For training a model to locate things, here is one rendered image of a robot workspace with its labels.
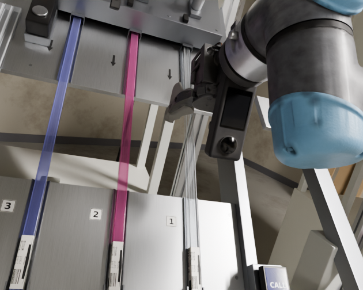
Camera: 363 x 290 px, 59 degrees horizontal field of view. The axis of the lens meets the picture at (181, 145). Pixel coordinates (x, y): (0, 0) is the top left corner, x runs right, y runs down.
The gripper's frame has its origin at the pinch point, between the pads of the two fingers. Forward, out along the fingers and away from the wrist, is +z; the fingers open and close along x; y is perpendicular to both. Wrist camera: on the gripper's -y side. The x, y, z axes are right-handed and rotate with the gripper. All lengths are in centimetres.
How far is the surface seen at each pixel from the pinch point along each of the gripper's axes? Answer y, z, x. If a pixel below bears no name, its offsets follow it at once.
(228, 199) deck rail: -12.3, 0.1, -7.9
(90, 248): -21.7, -4.6, 14.6
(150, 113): 28, 63, -6
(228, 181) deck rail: -9.2, 0.2, -7.9
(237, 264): -22.7, -4.7, -7.1
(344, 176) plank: 53, 177, -221
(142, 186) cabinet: -1, 59, -5
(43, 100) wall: 107, 262, 56
